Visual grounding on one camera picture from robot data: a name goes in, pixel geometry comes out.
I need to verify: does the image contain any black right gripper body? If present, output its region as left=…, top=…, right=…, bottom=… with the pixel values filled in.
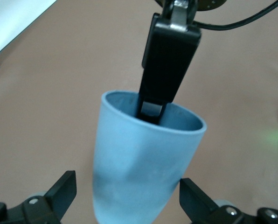
left=156, top=0, right=226, bottom=31

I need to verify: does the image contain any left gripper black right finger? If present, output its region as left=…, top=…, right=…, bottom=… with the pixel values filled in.
left=180, top=177, right=244, bottom=224

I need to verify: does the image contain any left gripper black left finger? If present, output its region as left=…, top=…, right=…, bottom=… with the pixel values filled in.
left=10, top=170, right=77, bottom=224

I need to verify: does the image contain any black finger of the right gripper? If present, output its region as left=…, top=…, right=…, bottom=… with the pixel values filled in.
left=138, top=13, right=202, bottom=126

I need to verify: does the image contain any blue plastic cup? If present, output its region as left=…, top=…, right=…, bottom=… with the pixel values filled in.
left=92, top=90, right=208, bottom=224

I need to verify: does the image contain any brown table cover sheet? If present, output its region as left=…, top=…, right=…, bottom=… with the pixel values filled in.
left=0, top=0, right=278, bottom=224

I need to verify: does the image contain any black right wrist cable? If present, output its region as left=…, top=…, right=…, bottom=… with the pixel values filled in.
left=192, top=0, right=278, bottom=31

